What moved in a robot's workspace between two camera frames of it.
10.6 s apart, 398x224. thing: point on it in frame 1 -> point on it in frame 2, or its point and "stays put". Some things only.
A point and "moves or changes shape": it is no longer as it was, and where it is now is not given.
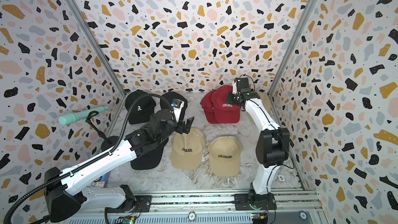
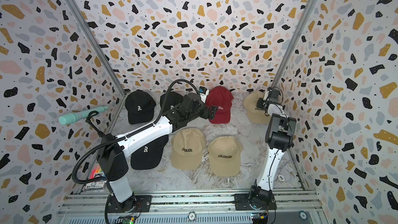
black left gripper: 184,129 -> 209,114
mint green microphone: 73,116 stays put
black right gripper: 230,100 -> 261,102
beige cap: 187,149 stays put
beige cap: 225,153 stays put
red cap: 224,113 moves or changes shape
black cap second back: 170,96 stays put
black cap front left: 148,160 stays put
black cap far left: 142,109 stays put
